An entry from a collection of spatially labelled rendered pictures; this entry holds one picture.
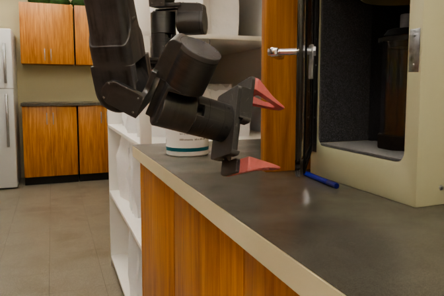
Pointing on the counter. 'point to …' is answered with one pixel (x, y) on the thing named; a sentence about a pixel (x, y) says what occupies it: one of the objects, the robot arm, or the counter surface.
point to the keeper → (414, 49)
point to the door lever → (281, 52)
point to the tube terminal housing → (435, 75)
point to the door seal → (306, 69)
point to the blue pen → (322, 180)
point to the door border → (302, 73)
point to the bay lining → (351, 63)
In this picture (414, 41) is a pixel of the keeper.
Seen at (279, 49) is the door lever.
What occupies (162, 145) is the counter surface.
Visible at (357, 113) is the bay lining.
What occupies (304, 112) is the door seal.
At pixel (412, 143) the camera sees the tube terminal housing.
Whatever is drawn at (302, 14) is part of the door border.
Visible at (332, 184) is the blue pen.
